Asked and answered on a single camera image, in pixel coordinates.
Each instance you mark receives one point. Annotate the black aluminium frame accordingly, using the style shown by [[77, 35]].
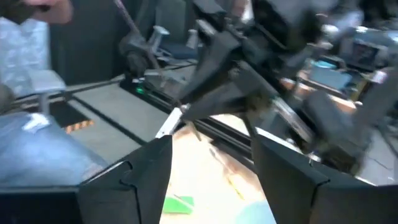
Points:
[[217, 133]]

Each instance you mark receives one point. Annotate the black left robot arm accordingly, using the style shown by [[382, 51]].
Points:
[[326, 124]]

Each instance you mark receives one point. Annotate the person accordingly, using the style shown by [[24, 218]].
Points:
[[37, 149]]

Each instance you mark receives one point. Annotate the green mini spatula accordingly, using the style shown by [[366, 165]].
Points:
[[177, 205]]

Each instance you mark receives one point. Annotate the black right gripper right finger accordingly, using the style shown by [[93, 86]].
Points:
[[289, 186]]

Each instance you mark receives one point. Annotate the black background robot arm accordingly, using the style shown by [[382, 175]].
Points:
[[135, 53]]

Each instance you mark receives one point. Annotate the person's hand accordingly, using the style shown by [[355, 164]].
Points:
[[53, 11]]

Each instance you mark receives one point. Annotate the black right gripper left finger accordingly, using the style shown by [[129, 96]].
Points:
[[143, 186]]

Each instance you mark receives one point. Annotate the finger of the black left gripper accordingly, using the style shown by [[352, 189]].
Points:
[[217, 59], [230, 99]]

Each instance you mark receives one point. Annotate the background computer monitor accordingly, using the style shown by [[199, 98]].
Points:
[[363, 53]]

